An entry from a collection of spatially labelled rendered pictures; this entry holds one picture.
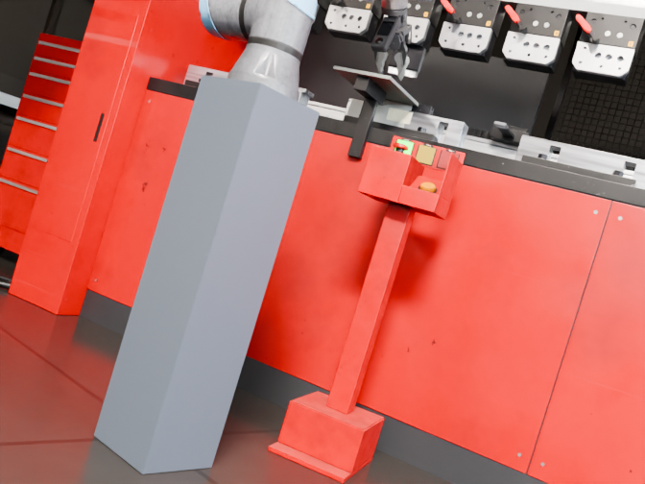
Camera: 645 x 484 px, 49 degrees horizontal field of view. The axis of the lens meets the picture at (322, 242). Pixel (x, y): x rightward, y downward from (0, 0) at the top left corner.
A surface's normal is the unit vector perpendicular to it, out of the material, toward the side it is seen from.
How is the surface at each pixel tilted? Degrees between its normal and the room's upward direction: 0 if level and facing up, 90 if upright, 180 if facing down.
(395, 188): 90
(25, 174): 90
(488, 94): 90
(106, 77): 90
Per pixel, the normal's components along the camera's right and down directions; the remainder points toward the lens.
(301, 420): -0.33, -0.08
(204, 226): -0.62, -0.18
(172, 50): 0.86, 0.27
